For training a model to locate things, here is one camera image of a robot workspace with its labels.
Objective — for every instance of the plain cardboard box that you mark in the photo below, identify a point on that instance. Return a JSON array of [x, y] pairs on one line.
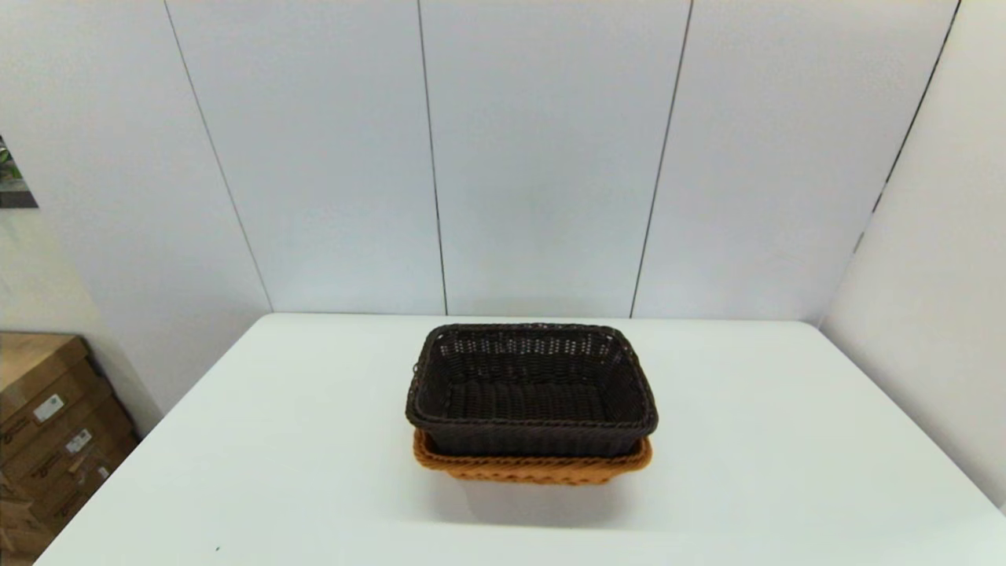
[[23, 534]]

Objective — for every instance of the cardboard box with white label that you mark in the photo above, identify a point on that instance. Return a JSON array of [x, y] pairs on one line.
[[98, 474], [77, 440], [31, 369]]

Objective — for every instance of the orange woven basket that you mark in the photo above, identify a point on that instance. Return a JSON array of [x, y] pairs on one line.
[[534, 469]]

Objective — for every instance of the dark brown woven basket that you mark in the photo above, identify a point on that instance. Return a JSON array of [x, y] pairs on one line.
[[530, 393]]

